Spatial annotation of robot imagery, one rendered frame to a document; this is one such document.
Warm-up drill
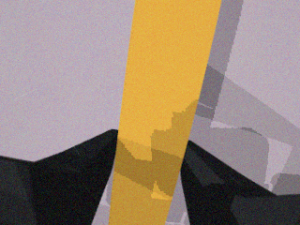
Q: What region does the yellow bar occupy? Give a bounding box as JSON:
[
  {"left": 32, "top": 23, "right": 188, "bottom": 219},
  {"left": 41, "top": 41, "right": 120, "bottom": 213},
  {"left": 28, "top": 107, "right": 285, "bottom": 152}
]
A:
[{"left": 108, "top": 0, "right": 221, "bottom": 225}]

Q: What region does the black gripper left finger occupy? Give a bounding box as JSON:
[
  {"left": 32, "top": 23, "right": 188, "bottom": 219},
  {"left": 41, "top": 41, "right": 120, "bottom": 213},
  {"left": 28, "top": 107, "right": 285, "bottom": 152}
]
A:
[{"left": 0, "top": 129, "right": 118, "bottom": 225}]

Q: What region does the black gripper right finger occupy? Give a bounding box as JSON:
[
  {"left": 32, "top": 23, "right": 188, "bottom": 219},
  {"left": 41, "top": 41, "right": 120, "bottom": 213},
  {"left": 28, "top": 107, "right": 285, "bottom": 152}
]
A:
[{"left": 180, "top": 141, "right": 300, "bottom": 225}]

